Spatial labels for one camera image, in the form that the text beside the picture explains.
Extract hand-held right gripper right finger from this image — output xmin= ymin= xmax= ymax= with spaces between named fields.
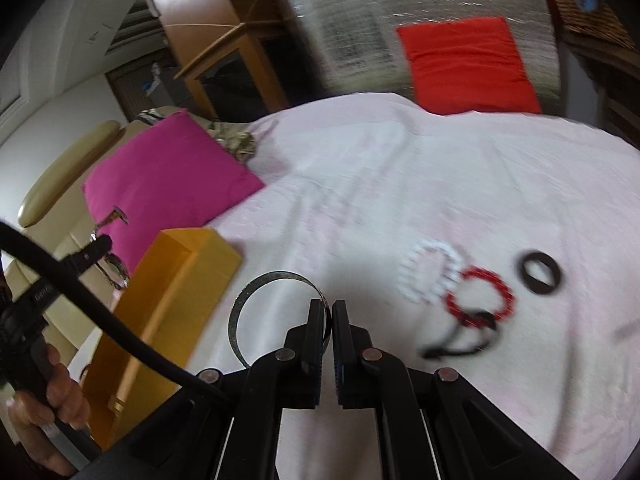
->
xmin=332 ymin=300 xmax=581 ymax=480

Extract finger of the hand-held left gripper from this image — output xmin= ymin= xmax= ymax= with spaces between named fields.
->
xmin=65 ymin=234 xmax=113 ymax=273

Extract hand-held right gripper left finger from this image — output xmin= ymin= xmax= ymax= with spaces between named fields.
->
xmin=75 ymin=299 xmax=333 ymax=480

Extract gold metal chain watch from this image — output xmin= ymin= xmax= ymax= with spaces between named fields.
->
xmin=90 ymin=205 xmax=132 ymax=291

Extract orange cardboard box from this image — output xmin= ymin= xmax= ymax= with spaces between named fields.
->
xmin=81 ymin=227 xmax=244 ymax=451

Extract silver metal bangle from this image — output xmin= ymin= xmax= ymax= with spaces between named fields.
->
xmin=228 ymin=271 xmax=333 ymax=368

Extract white bead bracelet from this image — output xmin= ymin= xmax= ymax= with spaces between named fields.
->
xmin=400 ymin=240 xmax=466 ymax=305

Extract black hair tie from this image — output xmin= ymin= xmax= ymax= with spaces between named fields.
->
xmin=422 ymin=312 xmax=498 ymax=358

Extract red bead bracelet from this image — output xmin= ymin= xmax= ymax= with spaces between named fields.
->
xmin=445 ymin=267 xmax=513 ymax=328

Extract black ring bracelet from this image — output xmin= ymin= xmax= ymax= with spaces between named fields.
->
xmin=517 ymin=251 xmax=562 ymax=295

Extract person's left hand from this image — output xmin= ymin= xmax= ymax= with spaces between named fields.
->
xmin=10 ymin=347 xmax=93 ymax=476

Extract cream leather sofa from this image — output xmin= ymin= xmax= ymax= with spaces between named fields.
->
xmin=0 ymin=105 xmax=201 ymax=361

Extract magenta pillow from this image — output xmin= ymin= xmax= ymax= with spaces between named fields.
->
xmin=82 ymin=109 xmax=266 ymax=273

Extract striped cloth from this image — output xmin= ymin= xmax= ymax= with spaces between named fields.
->
xmin=136 ymin=106 xmax=173 ymax=126

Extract patterned beige cloth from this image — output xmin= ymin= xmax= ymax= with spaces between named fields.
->
xmin=200 ymin=117 xmax=258 ymax=166

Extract wooden cabinet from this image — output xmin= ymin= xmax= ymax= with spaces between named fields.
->
xmin=137 ymin=0 xmax=301 ymax=118

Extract red pillow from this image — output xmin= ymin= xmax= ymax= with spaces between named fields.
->
xmin=396 ymin=16 xmax=543 ymax=115

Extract wicker basket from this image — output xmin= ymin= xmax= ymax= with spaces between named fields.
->
xmin=542 ymin=0 xmax=636 ymax=51

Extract black cable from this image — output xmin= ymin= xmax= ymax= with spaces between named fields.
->
xmin=0 ymin=222 xmax=226 ymax=401

